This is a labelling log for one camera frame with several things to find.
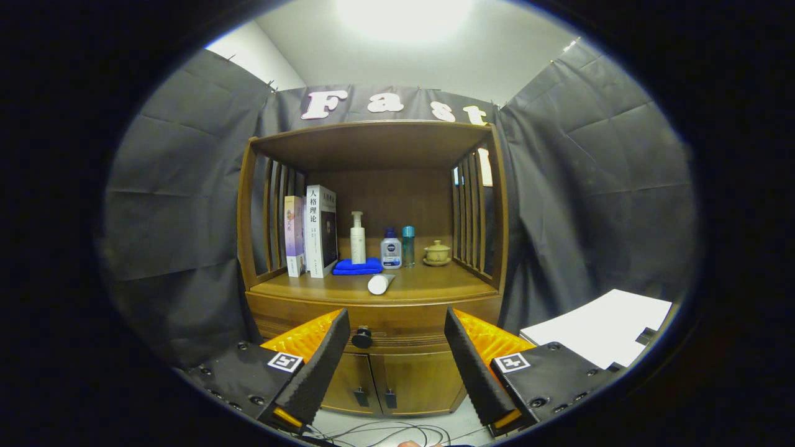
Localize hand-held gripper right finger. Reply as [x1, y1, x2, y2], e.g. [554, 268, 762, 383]
[443, 306, 622, 438]

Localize blue folded cloth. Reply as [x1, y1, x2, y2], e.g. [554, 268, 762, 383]
[332, 257, 384, 276]

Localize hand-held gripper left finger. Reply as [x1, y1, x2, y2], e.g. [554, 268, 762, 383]
[183, 309, 352, 435]

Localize brown wooden cabinet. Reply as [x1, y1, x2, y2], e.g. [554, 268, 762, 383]
[236, 120, 510, 418]

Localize wooden countertop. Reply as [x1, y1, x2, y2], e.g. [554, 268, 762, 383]
[248, 260, 501, 305]

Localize black floor cables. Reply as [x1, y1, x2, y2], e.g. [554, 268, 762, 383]
[307, 421, 454, 447]

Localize white thick book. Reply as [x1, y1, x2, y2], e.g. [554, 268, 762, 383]
[304, 184, 339, 279]

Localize white bottle with blue cap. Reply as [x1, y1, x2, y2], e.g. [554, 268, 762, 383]
[380, 228, 402, 270]

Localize yellow lidded teacup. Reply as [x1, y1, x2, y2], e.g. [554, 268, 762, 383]
[423, 240, 452, 268]

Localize brown wooden drawer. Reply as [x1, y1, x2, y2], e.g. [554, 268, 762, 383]
[245, 292, 504, 356]

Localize white flat board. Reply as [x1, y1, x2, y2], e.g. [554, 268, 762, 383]
[519, 289, 673, 370]

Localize wooden cabinet door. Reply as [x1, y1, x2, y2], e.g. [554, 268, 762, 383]
[320, 353, 383, 415]
[371, 351, 468, 417]

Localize white pump bottle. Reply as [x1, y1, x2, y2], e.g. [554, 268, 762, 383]
[350, 211, 367, 266]

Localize purple book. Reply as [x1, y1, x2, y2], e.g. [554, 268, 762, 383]
[284, 196, 306, 278]

